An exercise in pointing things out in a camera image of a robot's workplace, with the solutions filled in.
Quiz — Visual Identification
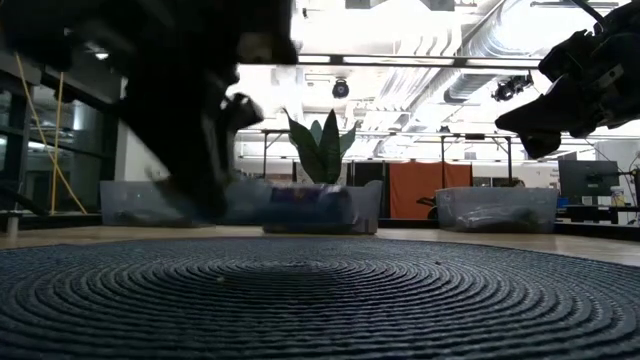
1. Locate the black desk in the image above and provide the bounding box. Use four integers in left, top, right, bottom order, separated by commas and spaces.
554, 202, 640, 239

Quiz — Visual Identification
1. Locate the black metal frame table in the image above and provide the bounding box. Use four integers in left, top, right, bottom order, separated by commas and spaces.
259, 128, 515, 190

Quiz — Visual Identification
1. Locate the orange partition panel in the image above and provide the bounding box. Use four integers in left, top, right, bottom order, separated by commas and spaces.
389, 161, 473, 220

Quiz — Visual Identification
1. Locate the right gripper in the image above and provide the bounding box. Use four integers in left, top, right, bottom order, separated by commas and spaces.
495, 34, 640, 160

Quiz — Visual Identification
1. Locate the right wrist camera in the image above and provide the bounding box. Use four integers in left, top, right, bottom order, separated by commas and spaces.
537, 28, 604, 84

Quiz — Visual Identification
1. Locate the round dark woven placemat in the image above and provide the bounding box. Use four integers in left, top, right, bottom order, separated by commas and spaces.
0, 235, 640, 360

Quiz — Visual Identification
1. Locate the clear plastic bin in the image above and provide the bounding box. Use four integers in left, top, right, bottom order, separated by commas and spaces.
435, 187, 560, 234
98, 179, 226, 229
259, 179, 384, 236

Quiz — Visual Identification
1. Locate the overhead frame light bar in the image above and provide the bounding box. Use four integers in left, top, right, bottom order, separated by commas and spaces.
298, 52, 544, 70

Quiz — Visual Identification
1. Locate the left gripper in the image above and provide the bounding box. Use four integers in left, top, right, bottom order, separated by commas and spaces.
124, 64, 265, 224

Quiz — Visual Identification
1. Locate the black computer monitor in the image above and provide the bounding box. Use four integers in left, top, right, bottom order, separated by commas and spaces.
558, 159, 621, 204

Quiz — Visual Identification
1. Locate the green snake plant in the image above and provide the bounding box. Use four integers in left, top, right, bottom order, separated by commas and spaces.
283, 107, 358, 189

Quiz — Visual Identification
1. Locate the black ceiling spotlight cluster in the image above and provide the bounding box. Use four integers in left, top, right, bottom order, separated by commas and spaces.
490, 72, 535, 103

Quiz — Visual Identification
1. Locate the yellow power cable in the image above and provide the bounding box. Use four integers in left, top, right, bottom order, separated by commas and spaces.
14, 52, 87, 215

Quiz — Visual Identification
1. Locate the black ceiling track fixture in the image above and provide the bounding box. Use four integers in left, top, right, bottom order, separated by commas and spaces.
529, 0, 621, 10

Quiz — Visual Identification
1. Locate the black aluminium table frame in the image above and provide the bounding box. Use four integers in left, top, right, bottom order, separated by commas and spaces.
0, 92, 31, 239

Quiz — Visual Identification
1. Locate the person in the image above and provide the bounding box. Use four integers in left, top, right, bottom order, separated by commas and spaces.
417, 195, 439, 221

